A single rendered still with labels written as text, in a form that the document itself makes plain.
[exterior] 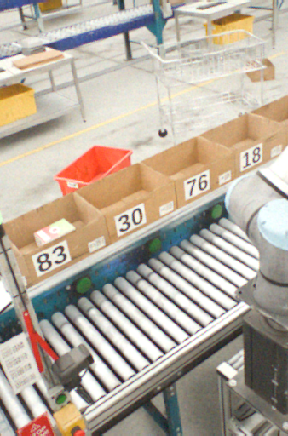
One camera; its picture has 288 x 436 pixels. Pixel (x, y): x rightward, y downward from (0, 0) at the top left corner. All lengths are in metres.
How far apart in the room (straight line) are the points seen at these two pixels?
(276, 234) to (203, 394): 1.57
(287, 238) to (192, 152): 1.54
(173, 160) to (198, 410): 1.30
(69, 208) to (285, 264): 1.32
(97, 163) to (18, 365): 3.39
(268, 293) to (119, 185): 1.29
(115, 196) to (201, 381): 1.09
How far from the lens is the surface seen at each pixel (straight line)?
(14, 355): 1.44
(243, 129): 2.96
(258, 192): 1.41
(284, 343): 1.49
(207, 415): 2.63
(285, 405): 1.69
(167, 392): 2.00
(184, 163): 2.71
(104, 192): 2.45
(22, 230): 2.31
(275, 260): 1.31
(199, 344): 1.95
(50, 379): 1.57
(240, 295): 1.46
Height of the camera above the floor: 2.20
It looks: 34 degrees down
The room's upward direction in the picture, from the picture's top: 9 degrees counter-clockwise
